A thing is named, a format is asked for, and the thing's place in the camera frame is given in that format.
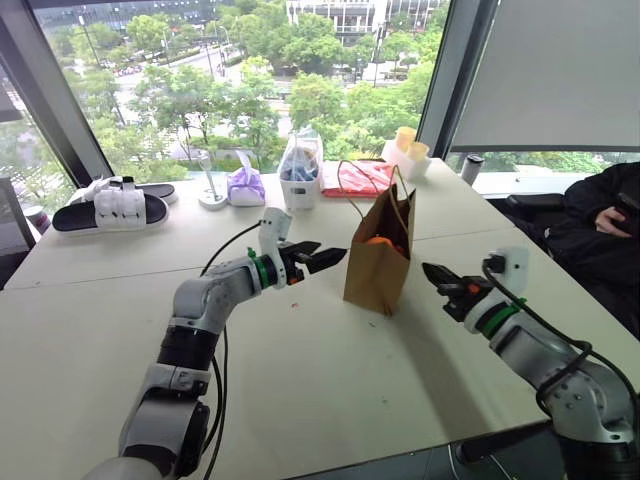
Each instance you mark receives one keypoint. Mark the red and white plastic package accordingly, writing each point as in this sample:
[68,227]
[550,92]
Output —
[360,180]

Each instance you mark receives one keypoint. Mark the orange object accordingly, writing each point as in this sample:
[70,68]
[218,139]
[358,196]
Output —
[381,241]

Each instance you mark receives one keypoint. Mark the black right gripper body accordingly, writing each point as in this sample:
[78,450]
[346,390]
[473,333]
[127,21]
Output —
[465,295]

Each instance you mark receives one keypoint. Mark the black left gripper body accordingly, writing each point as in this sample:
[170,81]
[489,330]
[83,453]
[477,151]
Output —
[294,265]

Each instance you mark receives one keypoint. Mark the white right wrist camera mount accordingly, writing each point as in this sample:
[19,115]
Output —
[512,267]

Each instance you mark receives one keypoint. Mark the black chair armrest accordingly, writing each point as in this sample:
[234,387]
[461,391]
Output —
[535,201]

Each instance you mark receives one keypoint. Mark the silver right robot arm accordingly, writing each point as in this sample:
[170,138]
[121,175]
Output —
[560,370]

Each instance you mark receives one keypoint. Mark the white storage basket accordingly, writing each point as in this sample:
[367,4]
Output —
[300,192]

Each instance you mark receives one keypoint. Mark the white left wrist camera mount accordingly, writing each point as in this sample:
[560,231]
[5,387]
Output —
[272,225]

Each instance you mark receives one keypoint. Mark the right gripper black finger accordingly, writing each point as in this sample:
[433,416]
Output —
[442,273]
[436,283]

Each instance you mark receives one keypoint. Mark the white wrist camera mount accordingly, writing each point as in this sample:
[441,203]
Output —
[272,225]
[512,267]

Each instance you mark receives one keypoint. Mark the brown paper bag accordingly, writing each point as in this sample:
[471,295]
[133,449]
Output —
[375,275]

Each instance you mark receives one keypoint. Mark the grey roller blind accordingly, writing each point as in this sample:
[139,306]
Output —
[550,70]

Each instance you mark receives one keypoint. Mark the bystander bare hand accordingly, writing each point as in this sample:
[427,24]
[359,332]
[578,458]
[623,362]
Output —
[614,221]

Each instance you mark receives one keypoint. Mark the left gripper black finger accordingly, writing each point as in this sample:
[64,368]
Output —
[307,247]
[325,259]

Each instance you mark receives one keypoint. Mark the person in black clothes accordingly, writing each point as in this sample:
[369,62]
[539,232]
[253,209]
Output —
[580,250]

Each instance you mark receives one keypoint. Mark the black smartphone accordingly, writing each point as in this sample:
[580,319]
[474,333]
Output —
[629,207]

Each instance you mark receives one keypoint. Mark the grey travel tumbler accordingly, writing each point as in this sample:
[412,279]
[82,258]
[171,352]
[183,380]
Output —
[472,170]

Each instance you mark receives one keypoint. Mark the white desk stand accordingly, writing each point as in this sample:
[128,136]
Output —
[212,195]

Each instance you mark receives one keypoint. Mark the purple tissue pack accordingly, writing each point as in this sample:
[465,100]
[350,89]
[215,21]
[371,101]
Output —
[246,187]

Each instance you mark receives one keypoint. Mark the yellow plastic cup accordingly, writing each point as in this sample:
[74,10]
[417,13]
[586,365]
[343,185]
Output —
[406,136]
[419,150]

